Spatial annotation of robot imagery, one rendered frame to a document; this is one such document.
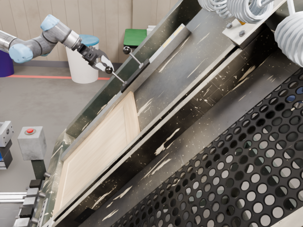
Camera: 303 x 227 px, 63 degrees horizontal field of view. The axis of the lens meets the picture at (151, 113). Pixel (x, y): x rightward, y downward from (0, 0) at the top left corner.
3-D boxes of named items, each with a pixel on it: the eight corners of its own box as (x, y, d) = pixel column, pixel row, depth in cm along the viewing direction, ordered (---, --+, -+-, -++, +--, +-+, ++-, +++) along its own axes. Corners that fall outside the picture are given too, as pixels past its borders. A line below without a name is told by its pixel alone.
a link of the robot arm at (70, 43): (72, 29, 107) (61, 45, 107) (81, 37, 109) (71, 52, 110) (71, 30, 114) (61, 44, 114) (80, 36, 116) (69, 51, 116)
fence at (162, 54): (67, 156, 142) (61, 154, 140) (188, 29, 113) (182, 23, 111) (66, 163, 138) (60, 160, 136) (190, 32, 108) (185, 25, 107)
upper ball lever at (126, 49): (142, 70, 119) (122, 50, 119) (147, 65, 117) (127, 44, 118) (140, 70, 115) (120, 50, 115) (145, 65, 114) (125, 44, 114)
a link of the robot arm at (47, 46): (22, 48, 110) (33, 32, 104) (39, 42, 119) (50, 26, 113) (35, 62, 111) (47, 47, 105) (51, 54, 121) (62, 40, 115)
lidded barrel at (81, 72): (102, 71, 464) (100, 34, 428) (99, 85, 415) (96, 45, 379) (72, 70, 459) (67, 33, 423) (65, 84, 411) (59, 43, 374)
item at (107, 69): (125, 87, 123) (103, 69, 119) (130, 81, 121) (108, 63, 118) (124, 89, 119) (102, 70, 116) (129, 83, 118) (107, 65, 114)
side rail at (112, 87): (80, 135, 166) (66, 127, 161) (203, 2, 131) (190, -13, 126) (80, 141, 161) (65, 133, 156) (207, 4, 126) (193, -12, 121)
